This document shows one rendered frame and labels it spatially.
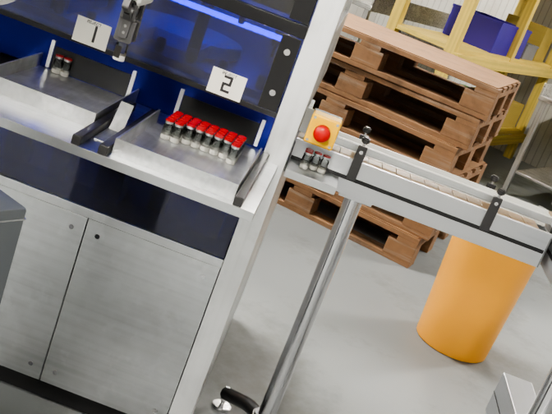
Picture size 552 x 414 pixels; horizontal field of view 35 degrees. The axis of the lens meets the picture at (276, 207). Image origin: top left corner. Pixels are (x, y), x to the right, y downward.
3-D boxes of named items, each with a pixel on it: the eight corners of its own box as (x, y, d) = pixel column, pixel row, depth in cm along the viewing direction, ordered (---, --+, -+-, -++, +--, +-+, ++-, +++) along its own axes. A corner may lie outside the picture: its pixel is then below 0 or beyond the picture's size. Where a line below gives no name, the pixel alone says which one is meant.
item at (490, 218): (282, 172, 218) (304, 114, 213) (288, 158, 233) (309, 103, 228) (538, 269, 217) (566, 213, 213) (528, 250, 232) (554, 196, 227)
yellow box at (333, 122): (305, 135, 212) (315, 107, 210) (333, 145, 212) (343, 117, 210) (302, 141, 205) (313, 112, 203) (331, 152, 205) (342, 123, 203)
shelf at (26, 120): (17, 66, 217) (19, 58, 217) (279, 165, 216) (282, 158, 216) (-81, 95, 172) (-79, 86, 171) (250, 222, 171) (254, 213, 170)
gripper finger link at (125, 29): (124, 2, 154) (114, 38, 156) (119, 2, 150) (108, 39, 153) (141, 8, 153) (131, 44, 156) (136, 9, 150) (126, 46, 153)
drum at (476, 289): (469, 376, 354) (534, 241, 335) (393, 326, 373) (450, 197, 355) (505, 358, 385) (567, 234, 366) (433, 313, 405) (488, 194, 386)
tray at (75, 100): (38, 65, 217) (41, 52, 216) (135, 102, 216) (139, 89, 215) (-23, 85, 184) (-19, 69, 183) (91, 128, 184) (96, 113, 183)
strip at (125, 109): (113, 126, 192) (121, 100, 190) (126, 130, 192) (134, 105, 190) (94, 138, 178) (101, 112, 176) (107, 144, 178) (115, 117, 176)
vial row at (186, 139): (163, 133, 198) (169, 115, 197) (236, 162, 198) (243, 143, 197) (161, 135, 196) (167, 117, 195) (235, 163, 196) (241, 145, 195)
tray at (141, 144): (154, 122, 205) (158, 108, 204) (257, 161, 205) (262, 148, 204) (111, 154, 173) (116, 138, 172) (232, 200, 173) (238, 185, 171)
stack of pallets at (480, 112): (457, 237, 538) (526, 83, 507) (417, 273, 449) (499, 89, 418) (259, 144, 581) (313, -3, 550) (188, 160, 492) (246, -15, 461)
